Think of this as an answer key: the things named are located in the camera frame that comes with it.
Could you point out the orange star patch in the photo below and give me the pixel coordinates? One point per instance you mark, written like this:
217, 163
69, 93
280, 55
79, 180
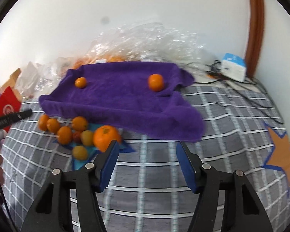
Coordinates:
279, 157

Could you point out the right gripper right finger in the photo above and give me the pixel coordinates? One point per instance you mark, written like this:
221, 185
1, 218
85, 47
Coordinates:
243, 209

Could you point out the large orange with stem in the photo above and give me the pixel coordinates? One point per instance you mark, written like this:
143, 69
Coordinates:
104, 135

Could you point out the clear plastic bag left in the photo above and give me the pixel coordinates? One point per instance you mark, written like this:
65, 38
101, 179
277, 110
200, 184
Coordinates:
39, 79

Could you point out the medium orange on towel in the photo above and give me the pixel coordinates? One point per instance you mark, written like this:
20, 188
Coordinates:
156, 82

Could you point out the blue star patch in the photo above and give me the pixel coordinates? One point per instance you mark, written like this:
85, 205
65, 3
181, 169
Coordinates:
92, 150

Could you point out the small red-orange fruit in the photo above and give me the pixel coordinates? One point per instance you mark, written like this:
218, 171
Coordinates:
77, 137

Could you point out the white blue tissue pack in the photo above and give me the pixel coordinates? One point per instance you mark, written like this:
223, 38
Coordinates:
234, 67

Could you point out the yellow loquat upper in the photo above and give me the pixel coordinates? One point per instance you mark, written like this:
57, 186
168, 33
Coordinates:
87, 138

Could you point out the red paper bag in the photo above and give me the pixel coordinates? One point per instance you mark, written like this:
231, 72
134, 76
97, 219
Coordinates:
9, 103

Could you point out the yellow loquat lower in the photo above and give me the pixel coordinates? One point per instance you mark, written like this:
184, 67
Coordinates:
80, 153

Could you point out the orange mandarin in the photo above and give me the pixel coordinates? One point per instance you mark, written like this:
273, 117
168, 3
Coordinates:
42, 122
53, 125
64, 135
79, 123

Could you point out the clear plastic fruit bag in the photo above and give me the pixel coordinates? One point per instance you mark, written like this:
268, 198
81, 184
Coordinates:
145, 42

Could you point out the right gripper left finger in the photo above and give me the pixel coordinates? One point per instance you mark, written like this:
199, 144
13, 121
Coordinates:
51, 209

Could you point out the yellow loquat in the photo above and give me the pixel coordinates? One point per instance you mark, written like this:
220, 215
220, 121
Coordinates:
80, 153
87, 138

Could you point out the small orange on towel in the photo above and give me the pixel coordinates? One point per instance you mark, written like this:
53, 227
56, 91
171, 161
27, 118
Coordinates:
80, 82

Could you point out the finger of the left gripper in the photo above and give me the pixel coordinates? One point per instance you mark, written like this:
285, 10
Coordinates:
9, 119

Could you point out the grey checked bed cover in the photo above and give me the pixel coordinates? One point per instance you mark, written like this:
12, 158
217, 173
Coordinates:
147, 191

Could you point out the brown wooden door frame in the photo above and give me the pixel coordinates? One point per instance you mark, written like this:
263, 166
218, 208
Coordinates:
255, 37

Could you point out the purple towel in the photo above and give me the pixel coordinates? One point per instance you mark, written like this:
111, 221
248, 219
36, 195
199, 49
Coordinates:
118, 94

